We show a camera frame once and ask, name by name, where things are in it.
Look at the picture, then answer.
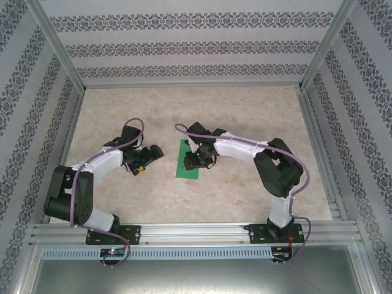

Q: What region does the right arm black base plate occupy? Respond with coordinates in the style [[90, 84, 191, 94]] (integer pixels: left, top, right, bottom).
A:
[[247, 223, 304, 245]]

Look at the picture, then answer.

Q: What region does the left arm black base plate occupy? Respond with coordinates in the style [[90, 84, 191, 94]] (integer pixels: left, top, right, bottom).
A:
[[85, 225, 141, 246]]

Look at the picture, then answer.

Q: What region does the slotted grey cable duct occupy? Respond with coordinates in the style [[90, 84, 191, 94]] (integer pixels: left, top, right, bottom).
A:
[[41, 247, 274, 260]]

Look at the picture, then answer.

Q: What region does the aluminium frame post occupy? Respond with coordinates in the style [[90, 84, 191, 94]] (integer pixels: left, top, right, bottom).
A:
[[297, 0, 358, 92], [29, 0, 87, 92]]

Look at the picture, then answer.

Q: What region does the aluminium mounting rail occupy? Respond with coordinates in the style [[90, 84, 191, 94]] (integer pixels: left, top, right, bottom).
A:
[[29, 222, 364, 246]]

